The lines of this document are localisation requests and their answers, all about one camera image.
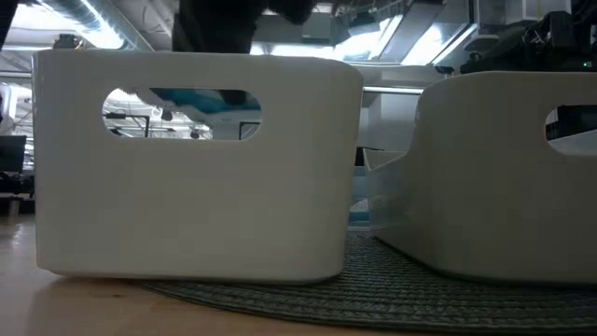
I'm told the silver ventilation duct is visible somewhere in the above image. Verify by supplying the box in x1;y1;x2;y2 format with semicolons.
39;0;155;51

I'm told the grey woven placemat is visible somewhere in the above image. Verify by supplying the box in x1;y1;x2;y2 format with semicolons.
139;231;597;333

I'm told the black metal frame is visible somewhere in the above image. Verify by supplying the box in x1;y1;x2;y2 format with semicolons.
104;113;151;139

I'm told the grey ceiling box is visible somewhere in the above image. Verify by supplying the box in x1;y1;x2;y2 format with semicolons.
301;11;333;41

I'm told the black computer monitor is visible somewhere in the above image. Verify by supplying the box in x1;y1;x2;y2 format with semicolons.
0;134;28;174

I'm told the black round ceiling fixture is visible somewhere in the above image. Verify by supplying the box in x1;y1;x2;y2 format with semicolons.
51;33;86;51

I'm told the blue white wrapped granola bar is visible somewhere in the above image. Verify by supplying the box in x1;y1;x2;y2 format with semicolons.
349;198;372;223

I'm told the white light tube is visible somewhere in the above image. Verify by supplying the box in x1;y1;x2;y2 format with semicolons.
362;85;424;95

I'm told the clear plastic container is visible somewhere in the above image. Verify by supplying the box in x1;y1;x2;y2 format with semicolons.
347;147;411;233

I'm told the white plastic bin with handle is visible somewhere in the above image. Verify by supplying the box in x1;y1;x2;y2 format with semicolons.
370;70;597;285
32;49;365;286

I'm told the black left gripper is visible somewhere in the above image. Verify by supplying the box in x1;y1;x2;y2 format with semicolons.
172;0;318;106

